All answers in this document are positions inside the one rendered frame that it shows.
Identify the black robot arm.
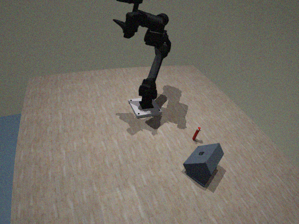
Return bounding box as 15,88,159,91
125,9,171,109

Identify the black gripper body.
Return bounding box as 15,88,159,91
124,0,151,38

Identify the blue-grey sloped panel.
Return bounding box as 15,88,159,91
183,143,224,187

